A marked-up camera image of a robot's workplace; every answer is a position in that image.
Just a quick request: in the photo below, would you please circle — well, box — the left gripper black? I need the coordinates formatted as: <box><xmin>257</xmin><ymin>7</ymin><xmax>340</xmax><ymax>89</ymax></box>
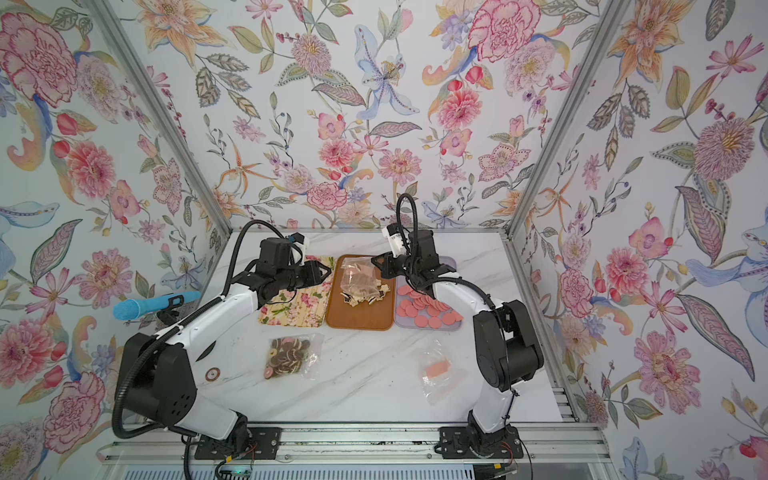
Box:
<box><xmin>276</xmin><ymin>258</ymin><xmax>334</xmax><ymax>292</ymax></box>

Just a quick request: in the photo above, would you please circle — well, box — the bag of cream cookies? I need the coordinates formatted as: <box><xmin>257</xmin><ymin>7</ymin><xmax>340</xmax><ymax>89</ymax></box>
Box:
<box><xmin>340</xmin><ymin>256</ymin><xmax>379</xmax><ymax>292</ymax></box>

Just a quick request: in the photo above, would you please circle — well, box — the bag of pink cookies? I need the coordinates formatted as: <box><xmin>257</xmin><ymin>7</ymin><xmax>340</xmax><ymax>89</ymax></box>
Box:
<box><xmin>418</xmin><ymin>340</ymin><xmax>468</xmax><ymax>406</ymax></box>

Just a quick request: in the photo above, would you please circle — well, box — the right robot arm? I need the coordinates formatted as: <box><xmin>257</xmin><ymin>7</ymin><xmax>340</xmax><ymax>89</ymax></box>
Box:
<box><xmin>372</xmin><ymin>223</ymin><xmax>544</xmax><ymax>460</ymax></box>

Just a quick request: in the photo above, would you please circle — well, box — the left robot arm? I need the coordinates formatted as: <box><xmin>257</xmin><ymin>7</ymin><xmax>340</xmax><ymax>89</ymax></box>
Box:
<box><xmin>111</xmin><ymin>233</ymin><xmax>331</xmax><ymax>449</ymax></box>

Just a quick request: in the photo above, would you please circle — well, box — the pile of pink cookies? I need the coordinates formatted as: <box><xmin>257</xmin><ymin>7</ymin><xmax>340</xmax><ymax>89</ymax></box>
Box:
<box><xmin>395</xmin><ymin>284</ymin><xmax>464</xmax><ymax>330</ymax></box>

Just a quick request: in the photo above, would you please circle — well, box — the pile of cream star cookies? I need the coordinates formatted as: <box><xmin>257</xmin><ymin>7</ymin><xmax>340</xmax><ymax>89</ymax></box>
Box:
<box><xmin>341</xmin><ymin>283</ymin><xmax>390</xmax><ymax>307</ymax></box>

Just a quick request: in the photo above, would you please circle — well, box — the bag of brown cookies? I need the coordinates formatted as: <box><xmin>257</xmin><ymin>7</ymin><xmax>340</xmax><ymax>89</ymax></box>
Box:
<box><xmin>263</xmin><ymin>334</ymin><xmax>324</xmax><ymax>380</ymax></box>

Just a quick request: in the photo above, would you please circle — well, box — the lilac plastic tray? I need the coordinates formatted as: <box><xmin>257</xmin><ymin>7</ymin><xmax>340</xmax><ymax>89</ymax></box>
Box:
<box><xmin>392</xmin><ymin>254</ymin><xmax>464</xmax><ymax>332</ymax></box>

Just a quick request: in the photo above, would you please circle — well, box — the floral pattern tray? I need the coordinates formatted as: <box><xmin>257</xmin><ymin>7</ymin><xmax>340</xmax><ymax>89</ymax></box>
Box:
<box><xmin>258</xmin><ymin>256</ymin><xmax>337</xmax><ymax>328</ymax></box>

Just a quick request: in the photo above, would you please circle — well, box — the black microphone stand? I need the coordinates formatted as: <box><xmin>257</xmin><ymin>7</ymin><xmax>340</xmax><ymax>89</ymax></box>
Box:
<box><xmin>156</xmin><ymin>295</ymin><xmax>185</xmax><ymax>326</ymax></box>

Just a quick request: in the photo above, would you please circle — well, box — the blue microphone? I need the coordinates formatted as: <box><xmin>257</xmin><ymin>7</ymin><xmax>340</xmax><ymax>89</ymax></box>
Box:
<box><xmin>112</xmin><ymin>291</ymin><xmax>201</xmax><ymax>321</ymax></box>

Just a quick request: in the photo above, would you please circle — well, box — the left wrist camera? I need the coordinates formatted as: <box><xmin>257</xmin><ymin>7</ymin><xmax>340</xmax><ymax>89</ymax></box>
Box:
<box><xmin>287</xmin><ymin>232</ymin><xmax>306</xmax><ymax>264</ymax></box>

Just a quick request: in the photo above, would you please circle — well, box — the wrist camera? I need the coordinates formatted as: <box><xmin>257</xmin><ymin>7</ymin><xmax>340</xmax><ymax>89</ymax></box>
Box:
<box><xmin>287</xmin><ymin>232</ymin><xmax>306</xmax><ymax>264</ymax></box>
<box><xmin>381</xmin><ymin>223</ymin><xmax>406</xmax><ymax>257</ymax></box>

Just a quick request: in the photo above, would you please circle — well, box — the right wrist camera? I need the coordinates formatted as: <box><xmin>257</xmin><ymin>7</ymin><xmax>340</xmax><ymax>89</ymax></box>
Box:
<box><xmin>381</xmin><ymin>223</ymin><xmax>406</xmax><ymax>257</ymax></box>

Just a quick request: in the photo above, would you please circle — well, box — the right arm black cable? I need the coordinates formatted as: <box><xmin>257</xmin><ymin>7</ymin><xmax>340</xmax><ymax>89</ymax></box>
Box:
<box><xmin>394</xmin><ymin>192</ymin><xmax>517</xmax><ymax>433</ymax></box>

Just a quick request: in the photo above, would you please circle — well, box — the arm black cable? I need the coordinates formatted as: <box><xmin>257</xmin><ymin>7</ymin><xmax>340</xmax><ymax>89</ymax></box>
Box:
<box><xmin>110</xmin><ymin>218</ymin><xmax>286</xmax><ymax>480</ymax></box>
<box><xmin>394</xmin><ymin>192</ymin><xmax>517</xmax><ymax>433</ymax></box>

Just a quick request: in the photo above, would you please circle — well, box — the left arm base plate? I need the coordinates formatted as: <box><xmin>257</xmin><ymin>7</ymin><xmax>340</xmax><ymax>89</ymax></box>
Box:
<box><xmin>194</xmin><ymin>427</ymin><xmax>282</xmax><ymax>461</ymax></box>

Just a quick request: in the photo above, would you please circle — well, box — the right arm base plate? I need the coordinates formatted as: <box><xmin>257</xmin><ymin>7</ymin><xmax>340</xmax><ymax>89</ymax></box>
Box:
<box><xmin>433</xmin><ymin>426</ymin><xmax>525</xmax><ymax>461</ymax></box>

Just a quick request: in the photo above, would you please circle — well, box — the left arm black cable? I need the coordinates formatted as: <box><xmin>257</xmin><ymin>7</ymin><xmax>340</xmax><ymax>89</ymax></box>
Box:
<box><xmin>110</xmin><ymin>218</ymin><xmax>286</xmax><ymax>480</ymax></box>

